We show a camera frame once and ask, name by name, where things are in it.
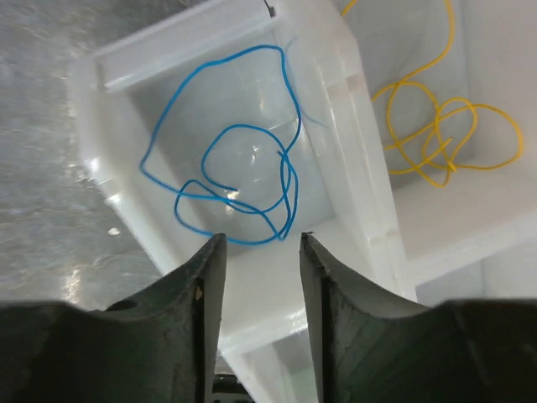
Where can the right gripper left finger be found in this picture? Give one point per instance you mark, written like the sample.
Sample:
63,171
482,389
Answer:
157,345

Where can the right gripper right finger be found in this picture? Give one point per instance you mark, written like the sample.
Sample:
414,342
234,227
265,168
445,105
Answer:
371,345

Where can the white compartment tray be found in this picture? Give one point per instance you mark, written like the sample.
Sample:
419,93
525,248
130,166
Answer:
401,134

